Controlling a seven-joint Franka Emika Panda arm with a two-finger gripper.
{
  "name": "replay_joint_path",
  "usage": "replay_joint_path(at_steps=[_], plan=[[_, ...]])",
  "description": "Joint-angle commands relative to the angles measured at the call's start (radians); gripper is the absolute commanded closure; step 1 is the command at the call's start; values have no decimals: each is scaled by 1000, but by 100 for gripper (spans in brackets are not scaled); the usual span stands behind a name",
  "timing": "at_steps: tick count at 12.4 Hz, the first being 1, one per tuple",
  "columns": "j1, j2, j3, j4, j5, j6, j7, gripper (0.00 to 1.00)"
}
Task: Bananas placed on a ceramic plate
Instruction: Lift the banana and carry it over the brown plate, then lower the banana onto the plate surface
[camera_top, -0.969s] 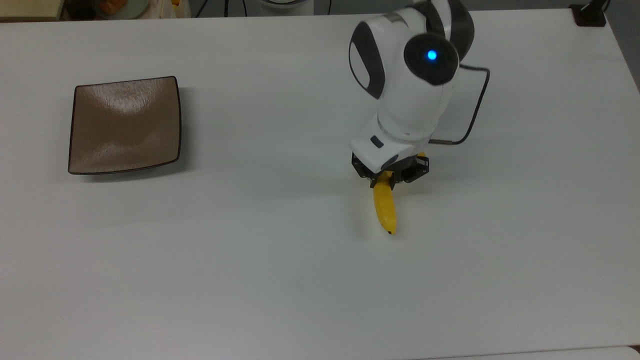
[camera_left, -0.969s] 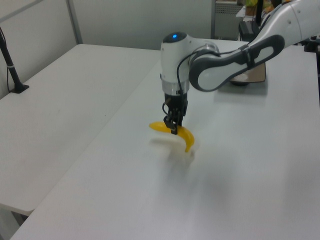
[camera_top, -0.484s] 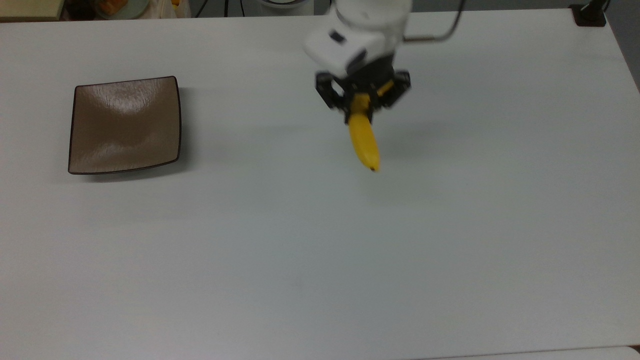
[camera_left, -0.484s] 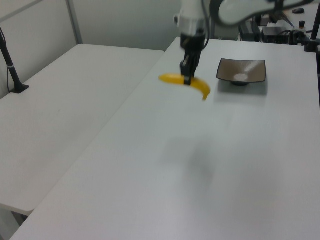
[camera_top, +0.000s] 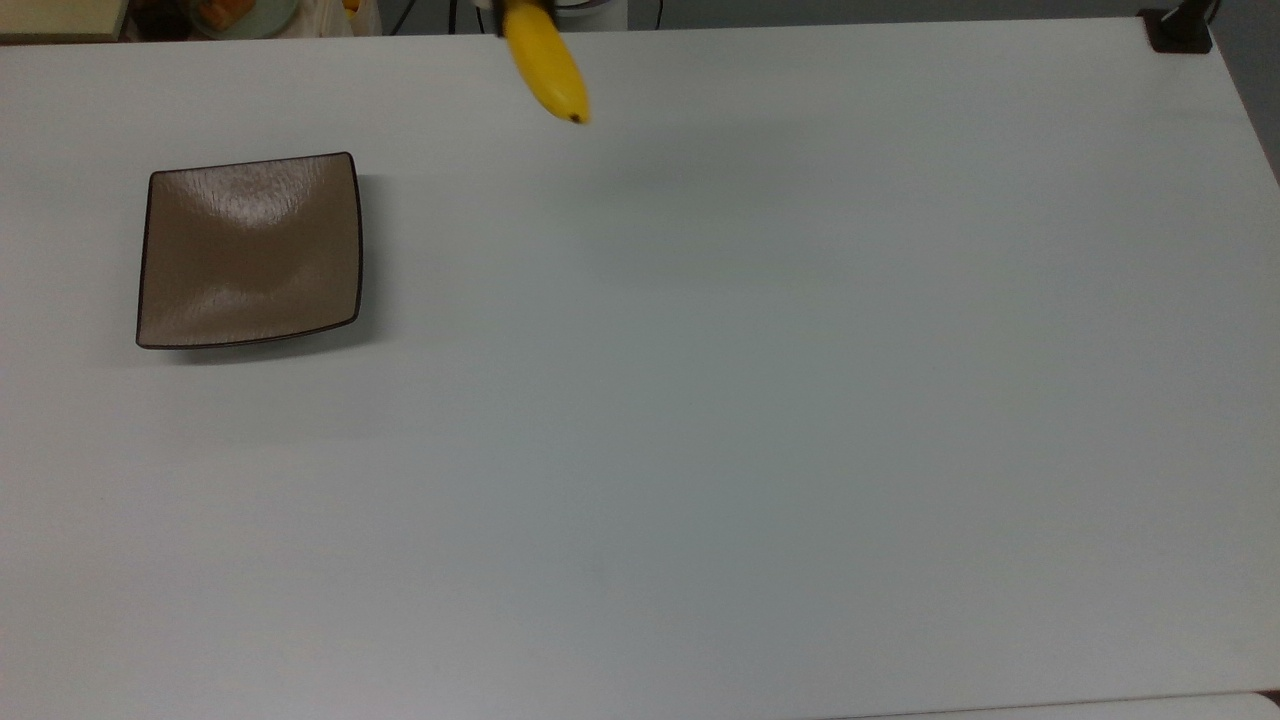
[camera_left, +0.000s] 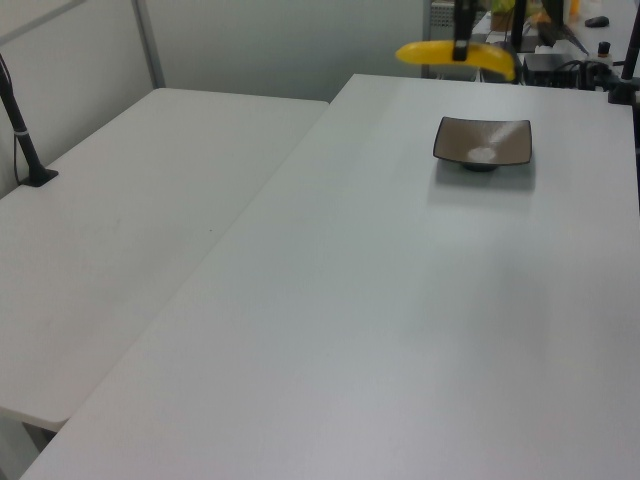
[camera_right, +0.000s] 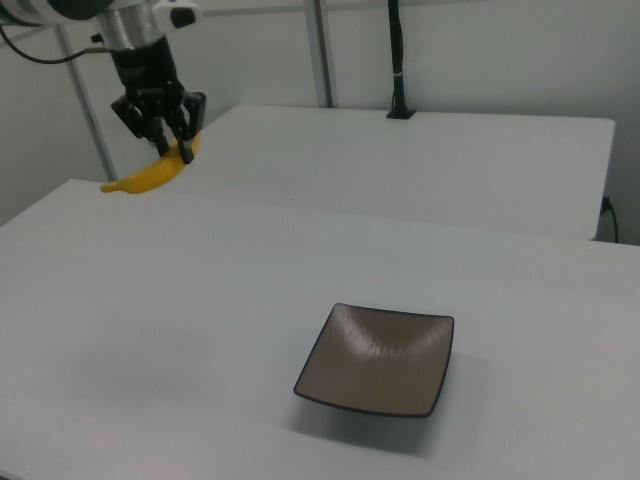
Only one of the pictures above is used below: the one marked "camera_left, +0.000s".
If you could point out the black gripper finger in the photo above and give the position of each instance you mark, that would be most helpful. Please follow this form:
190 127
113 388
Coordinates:
462 30

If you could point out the yellow plastic banana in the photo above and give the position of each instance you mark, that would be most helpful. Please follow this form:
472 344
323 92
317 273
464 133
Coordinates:
430 53

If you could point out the square brown ceramic plate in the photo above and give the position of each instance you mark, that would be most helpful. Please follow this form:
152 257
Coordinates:
482 142

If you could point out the perforated grey metal panel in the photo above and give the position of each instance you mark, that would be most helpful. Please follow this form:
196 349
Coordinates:
440 25

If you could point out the black upright pole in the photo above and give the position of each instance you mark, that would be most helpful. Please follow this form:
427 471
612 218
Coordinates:
518 25

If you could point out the black control box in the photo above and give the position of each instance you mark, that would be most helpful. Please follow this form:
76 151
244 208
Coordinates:
550 70

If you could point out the black computer mouse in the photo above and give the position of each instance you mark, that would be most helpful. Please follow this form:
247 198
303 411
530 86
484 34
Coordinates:
597 21

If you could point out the black camera pole with clamp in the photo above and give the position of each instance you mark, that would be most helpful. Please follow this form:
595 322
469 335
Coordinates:
628 75

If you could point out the black camera stand with base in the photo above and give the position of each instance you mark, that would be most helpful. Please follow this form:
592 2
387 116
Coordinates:
22 142

